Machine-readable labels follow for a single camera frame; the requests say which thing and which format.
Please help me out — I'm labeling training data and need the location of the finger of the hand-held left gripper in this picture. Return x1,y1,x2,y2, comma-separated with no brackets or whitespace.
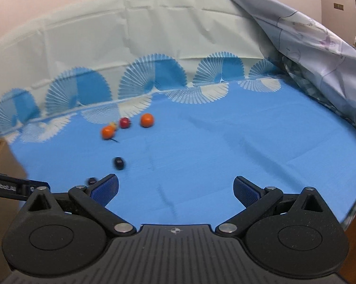
26,179,51,201

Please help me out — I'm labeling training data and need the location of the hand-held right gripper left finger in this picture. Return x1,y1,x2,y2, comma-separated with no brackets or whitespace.
17,174,137,238

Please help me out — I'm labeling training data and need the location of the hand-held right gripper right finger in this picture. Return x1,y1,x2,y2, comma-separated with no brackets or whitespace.
215,176,334,235

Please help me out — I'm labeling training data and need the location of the brown cardboard box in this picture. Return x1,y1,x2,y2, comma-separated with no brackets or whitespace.
0,138,27,283

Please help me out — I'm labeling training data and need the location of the small orange fruit with stem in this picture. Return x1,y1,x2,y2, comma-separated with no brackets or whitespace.
101,125,121,143

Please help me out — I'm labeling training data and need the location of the blue fan-print cloth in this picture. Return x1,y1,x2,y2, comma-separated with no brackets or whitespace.
0,0,356,228

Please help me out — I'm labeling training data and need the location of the grey blanket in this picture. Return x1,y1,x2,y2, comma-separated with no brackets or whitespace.
207,0,356,154

